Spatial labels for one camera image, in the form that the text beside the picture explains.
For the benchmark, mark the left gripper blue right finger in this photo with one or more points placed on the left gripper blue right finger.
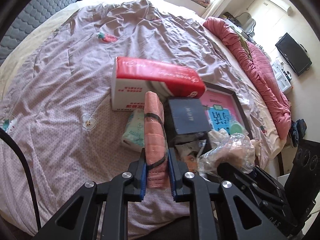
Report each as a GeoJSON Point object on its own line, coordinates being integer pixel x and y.
{"type": "Point", "coordinates": [176, 171]}

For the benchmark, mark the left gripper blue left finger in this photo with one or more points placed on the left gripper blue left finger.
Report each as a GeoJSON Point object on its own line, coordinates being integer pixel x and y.
{"type": "Point", "coordinates": [140, 177]}

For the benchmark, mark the pink towel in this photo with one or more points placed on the pink towel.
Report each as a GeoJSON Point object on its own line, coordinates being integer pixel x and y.
{"type": "Point", "coordinates": [155, 144]}

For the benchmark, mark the green white tissue packet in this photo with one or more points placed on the green white tissue packet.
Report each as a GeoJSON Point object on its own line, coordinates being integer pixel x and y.
{"type": "Point", "coordinates": [133, 137]}

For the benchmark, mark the peach item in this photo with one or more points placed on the peach item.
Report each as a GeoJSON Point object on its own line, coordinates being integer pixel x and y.
{"type": "Point", "coordinates": [236, 149]}

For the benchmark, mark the cream plush bear toy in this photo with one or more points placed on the cream plush bear toy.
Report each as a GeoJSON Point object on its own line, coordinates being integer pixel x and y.
{"type": "Point", "coordinates": [257, 144]}

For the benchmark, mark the dark navy box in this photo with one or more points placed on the dark navy box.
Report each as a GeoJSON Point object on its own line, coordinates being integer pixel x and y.
{"type": "Point", "coordinates": [185, 121]}

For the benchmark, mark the pink and blue book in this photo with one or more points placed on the pink and blue book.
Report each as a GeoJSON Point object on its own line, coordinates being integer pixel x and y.
{"type": "Point", "coordinates": [221, 109]}

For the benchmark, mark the lilac dotted bed sheet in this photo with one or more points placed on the lilac dotted bed sheet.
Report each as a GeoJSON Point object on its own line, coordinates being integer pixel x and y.
{"type": "Point", "coordinates": [57, 106]}

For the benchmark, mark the dark shallow tray box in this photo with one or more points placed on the dark shallow tray box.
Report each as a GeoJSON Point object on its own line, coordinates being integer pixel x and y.
{"type": "Point", "coordinates": [225, 90]}

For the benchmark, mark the red white tissue pack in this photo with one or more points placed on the red white tissue pack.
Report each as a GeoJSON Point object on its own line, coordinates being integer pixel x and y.
{"type": "Point", "coordinates": [133, 77]}

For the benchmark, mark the white drawer cabinet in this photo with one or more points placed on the white drawer cabinet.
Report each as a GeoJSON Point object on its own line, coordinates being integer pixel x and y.
{"type": "Point", "coordinates": [282, 77]}

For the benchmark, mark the pink quilted blanket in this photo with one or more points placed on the pink quilted blanket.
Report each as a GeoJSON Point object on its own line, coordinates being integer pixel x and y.
{"type": "Point", "coordinates": [258, 69]}

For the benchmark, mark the black television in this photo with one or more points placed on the black television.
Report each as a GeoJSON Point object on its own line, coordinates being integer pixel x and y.
{"type": "Point", "coordinates": [294, 54]}

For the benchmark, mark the grey quilted headboard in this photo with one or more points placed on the grey quilted headboard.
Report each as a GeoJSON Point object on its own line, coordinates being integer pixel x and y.
{"type": "Point", "coordinates": [35, 13]}

